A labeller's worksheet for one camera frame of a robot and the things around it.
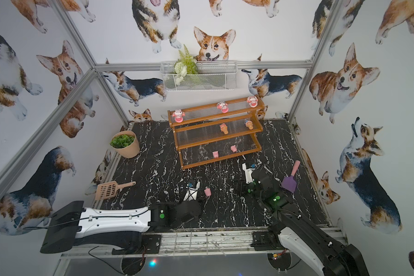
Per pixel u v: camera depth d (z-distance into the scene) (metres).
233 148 1.03
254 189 0.68
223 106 0.85
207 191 0.89
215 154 1.01
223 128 0.95
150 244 0.74
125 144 0.93
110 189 0.90
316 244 0.45
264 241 0.73
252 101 0.87
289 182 0.92
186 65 0.82
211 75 0.93
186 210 0.55
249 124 0.95
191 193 0.65
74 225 0.42
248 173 0.74
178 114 0.82
